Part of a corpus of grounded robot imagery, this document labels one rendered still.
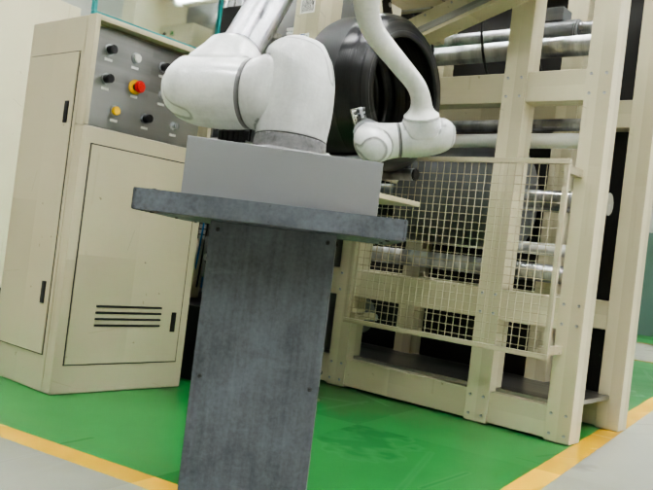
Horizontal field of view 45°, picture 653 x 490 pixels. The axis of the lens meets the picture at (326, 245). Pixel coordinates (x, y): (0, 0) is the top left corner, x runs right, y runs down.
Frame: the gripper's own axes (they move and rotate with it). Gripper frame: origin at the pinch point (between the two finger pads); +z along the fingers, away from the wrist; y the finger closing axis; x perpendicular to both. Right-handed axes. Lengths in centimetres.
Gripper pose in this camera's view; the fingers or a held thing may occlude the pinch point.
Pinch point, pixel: (360, 118)
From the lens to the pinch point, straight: 259.7
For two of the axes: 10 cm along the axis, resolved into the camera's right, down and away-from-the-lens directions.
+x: 9.8, -2.2, -0.2
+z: -0.6, -3.7, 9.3
